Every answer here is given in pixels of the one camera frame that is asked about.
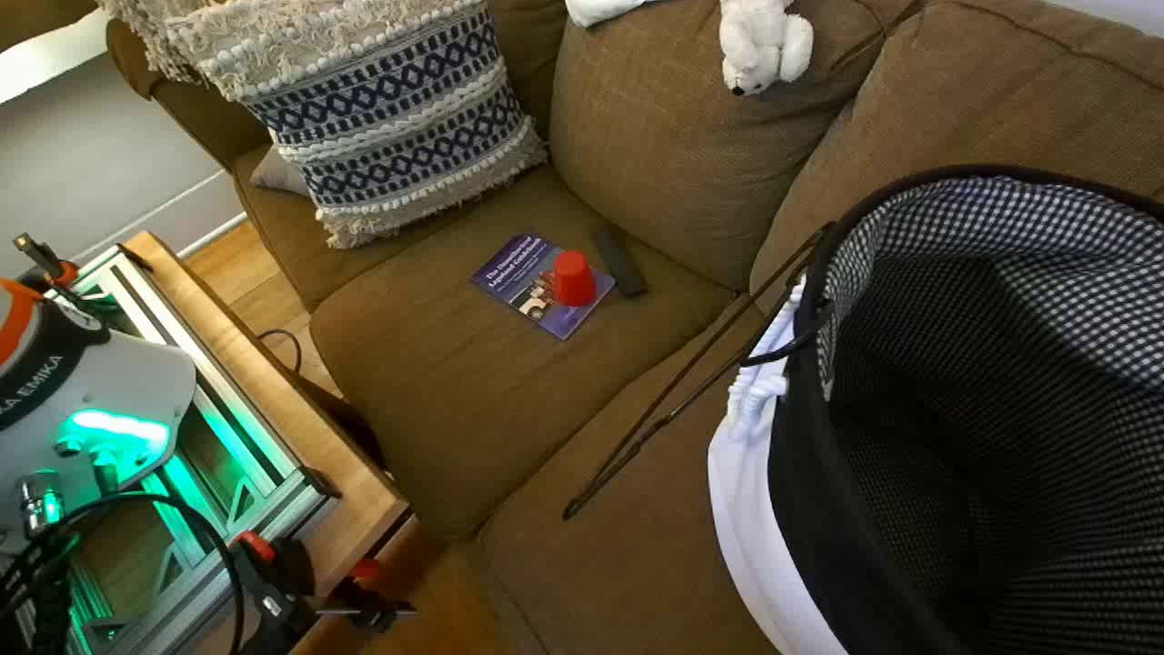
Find white cloth on couch top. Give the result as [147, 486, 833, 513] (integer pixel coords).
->
[563, 0, 654, 29]

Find white plush toy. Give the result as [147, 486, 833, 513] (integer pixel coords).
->
[719, 0, 815, 96]

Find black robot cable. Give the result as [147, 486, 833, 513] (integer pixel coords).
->
[0, 486, 251, 655]

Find black mesh laundry hamper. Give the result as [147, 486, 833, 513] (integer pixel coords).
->
[705, 171, 1164, 655]

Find red black clamp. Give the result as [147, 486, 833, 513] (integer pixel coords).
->
[228, 531, 410, 655]

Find wooden side table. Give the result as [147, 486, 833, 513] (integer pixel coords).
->
[123, 234, 409, 592]

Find blue white patterned pillow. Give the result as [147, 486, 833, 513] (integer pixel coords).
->
[97, 0, 547, 247]

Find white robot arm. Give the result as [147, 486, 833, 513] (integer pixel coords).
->
[0, 279, 196, 552]

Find purple booklet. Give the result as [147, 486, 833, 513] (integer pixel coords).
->
[473, 234, 615, 337]

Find red plastic cup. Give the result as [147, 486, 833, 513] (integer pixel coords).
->
[551, 250, 596, 304]

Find aluminium frame robot mount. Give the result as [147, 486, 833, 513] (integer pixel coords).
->
[70, 250, 336, 655]

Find black remote control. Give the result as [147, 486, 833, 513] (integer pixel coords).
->
[593, 224, 649, 298]

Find brown fabric couch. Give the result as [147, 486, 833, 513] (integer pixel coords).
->
[111, 0, 1164, 655]

